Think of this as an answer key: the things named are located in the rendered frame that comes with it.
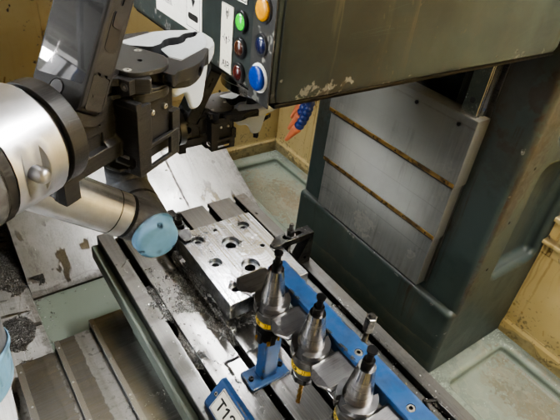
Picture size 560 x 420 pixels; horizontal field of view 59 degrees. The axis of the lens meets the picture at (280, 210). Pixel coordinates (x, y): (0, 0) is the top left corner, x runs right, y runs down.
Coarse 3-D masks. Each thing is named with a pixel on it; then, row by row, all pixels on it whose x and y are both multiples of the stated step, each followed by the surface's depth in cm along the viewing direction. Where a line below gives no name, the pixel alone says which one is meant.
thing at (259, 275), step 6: (258, 270) 92; (264, 270) 92; (240, 276) 90; (246, 276) 90; (252, 276) 90; (258, 276) 91; (264, 276) 91; (240, 282) 89; (246, 282) 89; (252, 282) 89; (258, 282) 89; (240, 288) 88; (246, 288) 88; (252, 288) 88; (246, 294) 87; (252, 294) 87
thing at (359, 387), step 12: (360, 360) 68; (360, 372) 67; (372, 372) 67; (348, 384) 70; (360, 384) 68; (372, 384) 68; (348, 396) 70; (360, 396) 69; (372, 396) 70; (360, 408) 70
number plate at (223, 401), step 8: (224, 392) 100; (216, 400) 100; (224, 400) 99; (216, 408) 100; (224, 408) 99; (232, 408) 98; (216, 416) 99; (224, 416) 98; (232, 416) 97; (240, 416) 96
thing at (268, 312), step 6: (258, 288) 87; (258, 294) 86; (288, 294) 86; (258, 300) 84; (288, 300) 85; (258, 306) 85; (264, 306) 84; (282, 306) 84; (288, 306) 85; (264, 312) 84; (270, 312) 83; (276, 312) 83; (282, 312) 84; (264, 318) 84
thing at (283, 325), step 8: (288, 312) 84; (296, 312) 84; (304, 312) 84; (272, 320) 82; (280, 320) 83; (288, 320) 83; (296, 320) 83; (304, 320) 83; (272, 328) 81; (280, 328) 81; (288, 328) 81; (296, 328) 81; (280, 336) 80; (288, 336) 80
